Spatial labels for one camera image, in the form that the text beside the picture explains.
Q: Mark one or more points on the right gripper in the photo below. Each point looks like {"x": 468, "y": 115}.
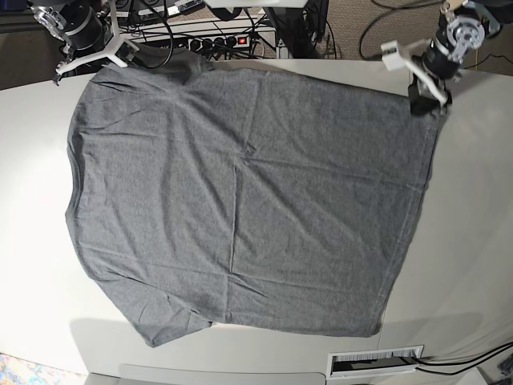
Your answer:
{"x": 90, "y": 30}

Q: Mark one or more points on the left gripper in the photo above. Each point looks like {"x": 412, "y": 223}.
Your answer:
{"x": 427, "y": 91}

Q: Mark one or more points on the grey T-shirt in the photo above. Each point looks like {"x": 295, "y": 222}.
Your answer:
{"x": 256, "y": 198}

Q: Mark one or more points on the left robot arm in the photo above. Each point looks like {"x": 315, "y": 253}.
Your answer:
{"x": 462, "y": 27}

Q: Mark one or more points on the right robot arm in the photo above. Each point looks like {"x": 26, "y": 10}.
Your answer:
{"x": 43, "y": 12}

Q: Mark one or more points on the black power strip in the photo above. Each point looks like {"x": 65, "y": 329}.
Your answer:
{"x": 218, "y": 44}

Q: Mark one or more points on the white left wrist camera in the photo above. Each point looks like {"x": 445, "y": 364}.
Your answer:
{"x": 393, "y": 56}

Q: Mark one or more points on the white table leg post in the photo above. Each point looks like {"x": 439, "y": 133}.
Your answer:
{"x": 281, "y": 49}

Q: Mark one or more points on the white cable grommet tray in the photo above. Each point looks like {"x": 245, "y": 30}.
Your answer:
{"x": 368, "y": 364}

